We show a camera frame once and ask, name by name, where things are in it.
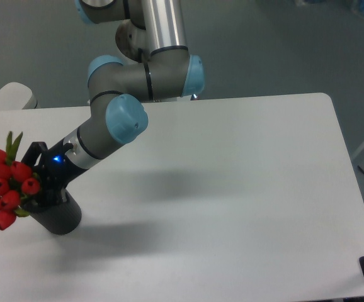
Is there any dark grey ribbed vase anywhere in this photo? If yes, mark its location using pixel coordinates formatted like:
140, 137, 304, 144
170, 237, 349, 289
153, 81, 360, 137
22, 190, 82, 235

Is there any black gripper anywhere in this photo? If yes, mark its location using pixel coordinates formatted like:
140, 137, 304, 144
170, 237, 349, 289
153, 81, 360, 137
21, 141, 87, 208

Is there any red tulip bouquet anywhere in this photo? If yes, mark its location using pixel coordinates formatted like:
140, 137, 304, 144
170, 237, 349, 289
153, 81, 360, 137
0, 131, 42, 231

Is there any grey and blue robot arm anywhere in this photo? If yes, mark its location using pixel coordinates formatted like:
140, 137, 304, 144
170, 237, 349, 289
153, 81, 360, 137
21, 1, 205, 211

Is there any white chair seat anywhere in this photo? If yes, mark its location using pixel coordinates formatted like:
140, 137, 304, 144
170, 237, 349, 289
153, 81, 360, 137
0, 82, 39, 111

